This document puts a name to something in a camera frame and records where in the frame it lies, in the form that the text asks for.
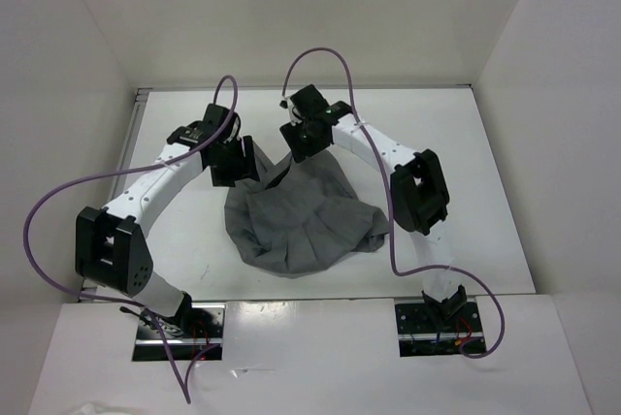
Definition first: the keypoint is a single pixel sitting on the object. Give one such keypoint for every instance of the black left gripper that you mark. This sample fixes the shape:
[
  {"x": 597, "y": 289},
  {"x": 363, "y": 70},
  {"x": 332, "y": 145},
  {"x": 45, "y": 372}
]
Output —
[{"x": 245, "y": 168}]

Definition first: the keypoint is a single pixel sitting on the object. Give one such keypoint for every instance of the white crumpled cloth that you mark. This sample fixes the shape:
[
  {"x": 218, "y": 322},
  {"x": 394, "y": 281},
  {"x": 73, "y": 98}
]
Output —
[{"x": 99, "y": 408}]

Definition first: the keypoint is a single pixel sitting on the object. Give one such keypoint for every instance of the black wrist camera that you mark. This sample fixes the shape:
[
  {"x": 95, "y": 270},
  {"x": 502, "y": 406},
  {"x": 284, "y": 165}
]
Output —
[
  {"x": 307, "y": 103},
  {"x": 216, "y": 117}
]

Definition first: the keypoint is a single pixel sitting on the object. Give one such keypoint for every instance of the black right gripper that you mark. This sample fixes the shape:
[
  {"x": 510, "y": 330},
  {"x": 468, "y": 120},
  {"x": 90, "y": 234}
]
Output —
[{"x": 299, "y": 149}]

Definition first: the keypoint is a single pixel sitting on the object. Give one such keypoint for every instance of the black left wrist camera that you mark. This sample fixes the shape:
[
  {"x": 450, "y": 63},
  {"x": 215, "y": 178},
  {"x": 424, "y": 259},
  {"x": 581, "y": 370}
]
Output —
[{"x": 216, "y": 117}]

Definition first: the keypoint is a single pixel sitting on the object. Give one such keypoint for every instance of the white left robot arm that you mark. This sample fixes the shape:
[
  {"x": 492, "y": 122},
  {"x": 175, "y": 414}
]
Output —
[{"x": 111, "y": 241}]

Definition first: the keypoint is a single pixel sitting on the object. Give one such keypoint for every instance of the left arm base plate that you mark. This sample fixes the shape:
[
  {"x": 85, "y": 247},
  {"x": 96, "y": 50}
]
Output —
[{"x": 204, "y": 338}]

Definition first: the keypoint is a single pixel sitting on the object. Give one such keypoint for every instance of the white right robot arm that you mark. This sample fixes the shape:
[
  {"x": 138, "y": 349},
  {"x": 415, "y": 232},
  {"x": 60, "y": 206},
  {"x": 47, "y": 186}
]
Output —
[{"x": 416, "y": 193}]

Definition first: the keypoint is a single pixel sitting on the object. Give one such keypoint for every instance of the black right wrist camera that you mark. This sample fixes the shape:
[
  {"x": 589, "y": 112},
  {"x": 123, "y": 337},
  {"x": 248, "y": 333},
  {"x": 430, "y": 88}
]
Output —
[{"x": 307, "y": 103}]

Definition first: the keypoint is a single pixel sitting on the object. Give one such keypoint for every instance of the grey pleated skirt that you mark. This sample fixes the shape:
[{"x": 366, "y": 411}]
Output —
[{"x": 300, "y": 218}]

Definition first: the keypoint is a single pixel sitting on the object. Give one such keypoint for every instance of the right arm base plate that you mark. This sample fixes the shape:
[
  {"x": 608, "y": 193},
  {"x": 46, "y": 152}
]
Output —
[{"x": 419, "y": 336}]

